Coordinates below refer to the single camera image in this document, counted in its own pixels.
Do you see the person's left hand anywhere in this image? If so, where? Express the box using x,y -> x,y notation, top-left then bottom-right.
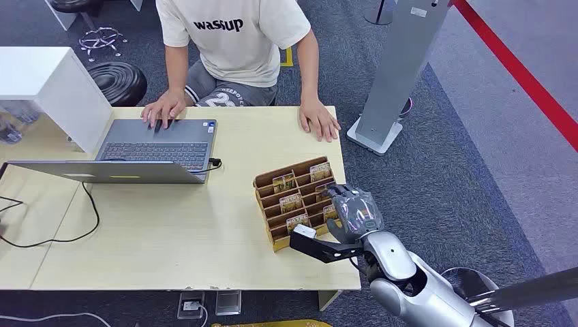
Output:
298,95 -> 342,144

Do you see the person's right hand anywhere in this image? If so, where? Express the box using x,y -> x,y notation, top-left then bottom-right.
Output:
140,88 -> 188,132

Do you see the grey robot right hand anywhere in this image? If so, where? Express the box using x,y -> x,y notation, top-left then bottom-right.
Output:
322,183 -> 385,245

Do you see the wooden card holder rack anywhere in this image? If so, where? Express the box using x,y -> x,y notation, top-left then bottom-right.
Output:
252,156 -> 344,253

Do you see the person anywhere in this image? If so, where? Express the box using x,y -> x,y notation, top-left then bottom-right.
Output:
155,0 -> 313,108

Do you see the grey laptop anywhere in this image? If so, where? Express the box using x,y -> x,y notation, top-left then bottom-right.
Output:
6,119 -> 218,185

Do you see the black round stool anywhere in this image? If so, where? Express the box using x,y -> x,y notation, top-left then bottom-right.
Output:
87,61 -> 149,108

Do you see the grey kiosk stand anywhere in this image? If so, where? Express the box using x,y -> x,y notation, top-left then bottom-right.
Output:
346,0 -> 453,157

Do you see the white table leg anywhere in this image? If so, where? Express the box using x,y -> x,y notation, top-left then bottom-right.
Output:
318,290 -> 344,313

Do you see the black stool chrome base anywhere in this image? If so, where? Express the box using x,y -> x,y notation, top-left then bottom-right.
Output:
49,0 -> 129,63

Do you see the white cabinet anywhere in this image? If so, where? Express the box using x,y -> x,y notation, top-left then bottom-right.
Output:
0,46 -> 115,155

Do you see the round grey stand base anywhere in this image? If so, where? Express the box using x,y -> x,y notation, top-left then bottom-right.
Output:
363,0 -> 399,27

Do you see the yellow patterned object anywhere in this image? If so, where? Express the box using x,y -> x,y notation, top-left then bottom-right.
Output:
211,319 -> 334,327

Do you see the grey metal floor plate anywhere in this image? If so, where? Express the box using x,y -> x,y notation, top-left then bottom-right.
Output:
215,290 -> 243,317

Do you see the floor power socket box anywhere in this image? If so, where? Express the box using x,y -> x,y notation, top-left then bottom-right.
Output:
177,291 -> 206,321

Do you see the red floor tape line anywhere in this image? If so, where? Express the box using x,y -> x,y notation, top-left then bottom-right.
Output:
451,0 -> 578,153

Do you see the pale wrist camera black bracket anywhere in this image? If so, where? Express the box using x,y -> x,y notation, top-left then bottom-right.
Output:
289,224 -> 365,264

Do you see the black laptop power cable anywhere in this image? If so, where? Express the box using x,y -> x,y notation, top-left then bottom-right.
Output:
0,157 -> 224,249

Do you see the thin black cable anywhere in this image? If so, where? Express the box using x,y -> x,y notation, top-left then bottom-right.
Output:
0,196 -> 25,214

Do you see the white cable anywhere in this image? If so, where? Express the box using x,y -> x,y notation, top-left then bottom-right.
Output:
0,312 -> 112,327

